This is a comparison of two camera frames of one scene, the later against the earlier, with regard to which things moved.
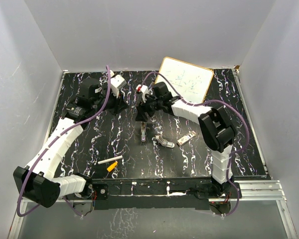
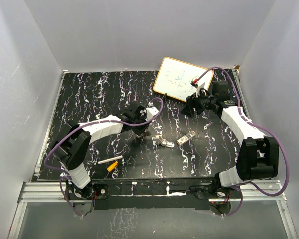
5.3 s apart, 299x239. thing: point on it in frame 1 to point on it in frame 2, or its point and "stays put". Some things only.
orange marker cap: [111, 166] stays put
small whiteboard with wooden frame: [191, 81] stays put
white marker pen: [103, 161] stays put
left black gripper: [119, 105] to [139, 132]
